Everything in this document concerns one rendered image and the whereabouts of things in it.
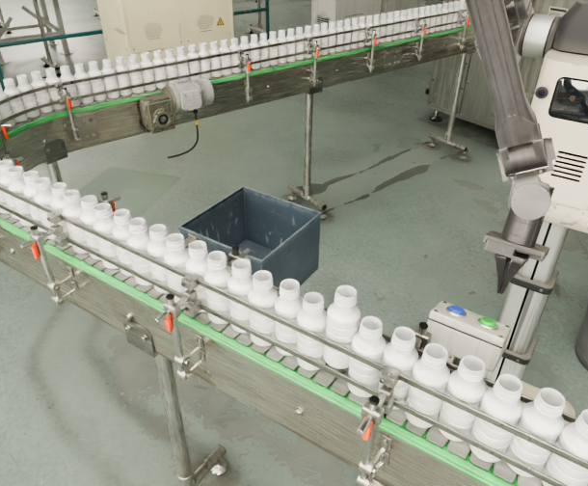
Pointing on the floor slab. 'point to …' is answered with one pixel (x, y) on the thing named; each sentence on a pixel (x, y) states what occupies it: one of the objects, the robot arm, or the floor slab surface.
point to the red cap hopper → (21, 27)
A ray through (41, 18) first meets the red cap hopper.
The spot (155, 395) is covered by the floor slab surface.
